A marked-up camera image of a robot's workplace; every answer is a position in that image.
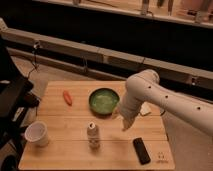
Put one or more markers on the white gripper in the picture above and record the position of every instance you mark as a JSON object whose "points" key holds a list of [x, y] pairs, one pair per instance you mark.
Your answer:
{"points": [[128, 107]]}

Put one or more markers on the small white bottle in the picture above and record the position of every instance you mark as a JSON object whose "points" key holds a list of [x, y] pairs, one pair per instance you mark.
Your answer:
{"points": [[93, 135]]}

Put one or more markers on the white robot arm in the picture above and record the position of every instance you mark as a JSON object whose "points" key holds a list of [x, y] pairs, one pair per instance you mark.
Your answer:
{"points": [[144, 87]]}

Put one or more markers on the green bowl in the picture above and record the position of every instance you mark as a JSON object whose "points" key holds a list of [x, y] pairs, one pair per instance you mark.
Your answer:
{"points": [[103, 101]]}

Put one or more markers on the black remote control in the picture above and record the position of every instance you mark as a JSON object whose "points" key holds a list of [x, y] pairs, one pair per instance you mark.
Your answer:
{"points": [[141, 151]]}

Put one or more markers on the orange carrot toy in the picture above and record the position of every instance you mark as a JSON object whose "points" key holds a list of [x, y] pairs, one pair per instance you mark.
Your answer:
{"points": [[67, 97]]}

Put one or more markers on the white paper cup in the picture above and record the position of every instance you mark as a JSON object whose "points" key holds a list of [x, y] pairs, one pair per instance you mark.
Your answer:
{"points": [[37, 134]]}

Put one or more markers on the black chair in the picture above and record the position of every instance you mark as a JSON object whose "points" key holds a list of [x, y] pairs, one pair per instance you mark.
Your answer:
{"points": [[15, 100]]}

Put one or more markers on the grey wall rail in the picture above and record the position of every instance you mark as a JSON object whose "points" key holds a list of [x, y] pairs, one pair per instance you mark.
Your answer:
{"points": [[170, 71]]}

